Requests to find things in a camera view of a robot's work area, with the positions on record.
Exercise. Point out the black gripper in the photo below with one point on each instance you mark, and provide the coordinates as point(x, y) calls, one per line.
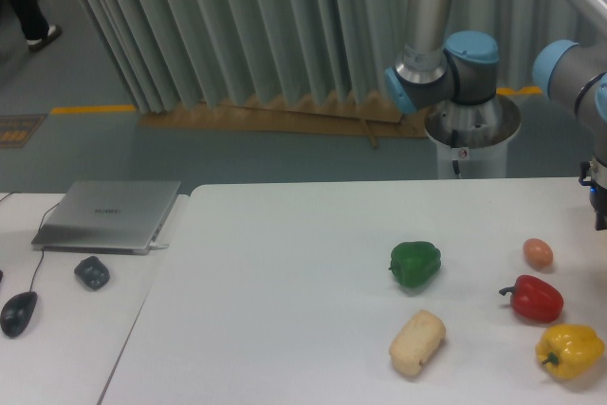
point(592, 175)

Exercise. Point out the yellow bell pepper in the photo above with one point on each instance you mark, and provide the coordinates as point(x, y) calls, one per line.
point(566, 351)

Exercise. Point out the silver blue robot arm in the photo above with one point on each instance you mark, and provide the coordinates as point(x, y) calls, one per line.
point(456, 77)

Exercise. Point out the red bell pepper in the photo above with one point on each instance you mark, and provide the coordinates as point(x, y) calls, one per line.
point(534, 299)

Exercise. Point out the green bell pepper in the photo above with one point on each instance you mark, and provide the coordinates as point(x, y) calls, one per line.
point(414, 263)

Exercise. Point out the brown egg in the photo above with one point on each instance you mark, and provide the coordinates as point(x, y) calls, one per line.
point(538, 253)

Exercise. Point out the brown cardboard sheet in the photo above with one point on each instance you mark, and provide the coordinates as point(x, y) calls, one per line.
point(374, 119)

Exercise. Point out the beige bread loaf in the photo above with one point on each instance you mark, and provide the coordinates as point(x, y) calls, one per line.
point(416, 342)

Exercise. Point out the pale green pleated curtain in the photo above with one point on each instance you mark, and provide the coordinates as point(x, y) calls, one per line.
point(302, 55)

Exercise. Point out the silver closed laptop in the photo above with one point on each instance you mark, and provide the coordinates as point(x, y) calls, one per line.
point(122, 217)

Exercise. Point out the white side table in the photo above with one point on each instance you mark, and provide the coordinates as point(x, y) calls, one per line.
point(74, 340)

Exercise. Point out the black computer mouse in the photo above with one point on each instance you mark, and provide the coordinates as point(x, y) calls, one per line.
point(17, 313)

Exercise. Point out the person's leg and shoe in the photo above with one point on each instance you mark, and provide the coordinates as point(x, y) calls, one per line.
point(38, 32)

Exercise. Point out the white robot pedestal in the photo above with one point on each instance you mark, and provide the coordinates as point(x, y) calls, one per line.
point(471, 142)

